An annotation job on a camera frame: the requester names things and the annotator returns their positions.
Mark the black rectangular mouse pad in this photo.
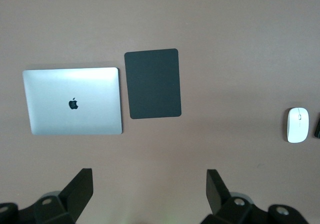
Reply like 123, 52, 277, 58
124, 48, 182, 120

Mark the silver laptop with apple logo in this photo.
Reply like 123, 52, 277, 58
22, 67, 123, 136

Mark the black phone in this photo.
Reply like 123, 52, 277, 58
313, 117, 320, 139

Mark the brown table cover cloth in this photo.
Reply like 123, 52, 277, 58
0, 0, 320, 224

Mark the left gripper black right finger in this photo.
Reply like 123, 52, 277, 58
199, 169, 310, 224

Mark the white computer mouse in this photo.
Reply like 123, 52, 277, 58
286, 107, 310, 143

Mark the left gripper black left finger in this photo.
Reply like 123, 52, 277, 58
0, 168, 94, 224

